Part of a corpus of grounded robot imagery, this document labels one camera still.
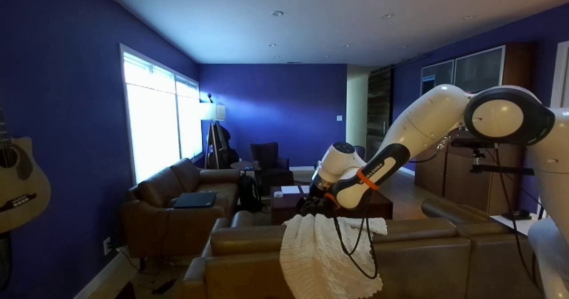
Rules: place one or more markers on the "camera on mount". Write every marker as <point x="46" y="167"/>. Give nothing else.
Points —
<point x="473" y="143"/>

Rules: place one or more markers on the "white paper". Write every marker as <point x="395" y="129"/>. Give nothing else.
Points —
<point x="290" y="189"/>

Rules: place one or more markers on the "dark wooden sliding door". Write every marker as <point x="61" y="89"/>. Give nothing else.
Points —
<point x="379" y="112"/>

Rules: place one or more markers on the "dark laptop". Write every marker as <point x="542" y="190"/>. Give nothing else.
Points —
<point x="194" y="199"/>

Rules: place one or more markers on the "acoustic guitar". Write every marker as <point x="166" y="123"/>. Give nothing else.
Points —
<point x="18" y="188"/>

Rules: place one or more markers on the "window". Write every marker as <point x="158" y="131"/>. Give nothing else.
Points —
<point x="153" y="125"/>

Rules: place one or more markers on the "wall socket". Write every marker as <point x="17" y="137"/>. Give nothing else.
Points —
<point x="107" y="245"/>

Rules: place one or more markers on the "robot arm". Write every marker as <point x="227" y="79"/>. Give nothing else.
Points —
<point x="426" y="121"/>

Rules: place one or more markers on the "dark wooden coffee table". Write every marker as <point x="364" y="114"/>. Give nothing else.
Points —
<point x="284" y="205"/>

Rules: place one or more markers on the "round side table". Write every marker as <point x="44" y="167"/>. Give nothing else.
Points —
<point x="242" y="165"/>

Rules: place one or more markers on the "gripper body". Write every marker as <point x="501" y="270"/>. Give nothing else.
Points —
<point x="316" y="205"/>

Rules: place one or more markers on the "brown leather sofa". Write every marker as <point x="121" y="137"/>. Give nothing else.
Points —
<point x="155" y="223"/>
<point x="422" y="254"/>

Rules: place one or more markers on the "wooden cabinet with glass doors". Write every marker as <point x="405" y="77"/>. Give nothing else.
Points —
<point x="471" y="183"/>

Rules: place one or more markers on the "floor lamp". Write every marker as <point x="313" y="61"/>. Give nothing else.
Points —
<point x="212" y="111"/>

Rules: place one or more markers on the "white knitted towel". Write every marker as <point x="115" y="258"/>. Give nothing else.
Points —
<point x="311" y="259"/>

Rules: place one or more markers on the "dark armchair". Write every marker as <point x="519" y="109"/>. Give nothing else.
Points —
<point x="269" y="165"/>

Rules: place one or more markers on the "black backpack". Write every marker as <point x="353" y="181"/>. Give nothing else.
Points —
<point x="250" y="193"/>

